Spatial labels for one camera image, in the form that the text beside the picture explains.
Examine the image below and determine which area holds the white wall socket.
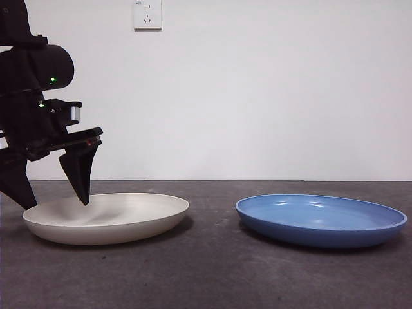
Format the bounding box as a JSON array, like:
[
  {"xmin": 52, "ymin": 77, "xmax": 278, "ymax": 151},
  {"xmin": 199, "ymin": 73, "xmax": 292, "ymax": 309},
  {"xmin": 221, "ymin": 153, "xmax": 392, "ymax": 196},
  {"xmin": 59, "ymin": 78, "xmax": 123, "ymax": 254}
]
[{"xmin": 133, "ymin": 0, "xmax": 163, "ymax": 32}]

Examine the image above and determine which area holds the white round plate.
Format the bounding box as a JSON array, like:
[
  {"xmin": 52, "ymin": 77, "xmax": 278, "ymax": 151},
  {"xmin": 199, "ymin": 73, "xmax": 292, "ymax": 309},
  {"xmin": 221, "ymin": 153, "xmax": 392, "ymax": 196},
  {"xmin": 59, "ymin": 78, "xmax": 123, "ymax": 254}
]
[{"xmin": 21, "ymin": 192, "xmax": 191, "ymax": 247}]

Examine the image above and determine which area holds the blue round plate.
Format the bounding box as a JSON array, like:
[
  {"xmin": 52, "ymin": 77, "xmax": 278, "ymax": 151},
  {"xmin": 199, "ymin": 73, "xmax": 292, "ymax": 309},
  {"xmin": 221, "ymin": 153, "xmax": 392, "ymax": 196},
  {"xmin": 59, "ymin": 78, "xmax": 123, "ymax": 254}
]
[{"xmin": 234, "ymin": 193, "xmax": 408, "ymax": 250}]

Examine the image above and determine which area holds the left wrist grey camera box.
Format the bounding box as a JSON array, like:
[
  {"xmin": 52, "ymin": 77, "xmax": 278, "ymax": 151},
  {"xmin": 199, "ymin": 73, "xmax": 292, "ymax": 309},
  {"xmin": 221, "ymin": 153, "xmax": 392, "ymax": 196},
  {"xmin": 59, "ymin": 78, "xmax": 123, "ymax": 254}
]
[{"xmin": 66, "ymin": 101, "xmax": 83, "ymax": 126}]

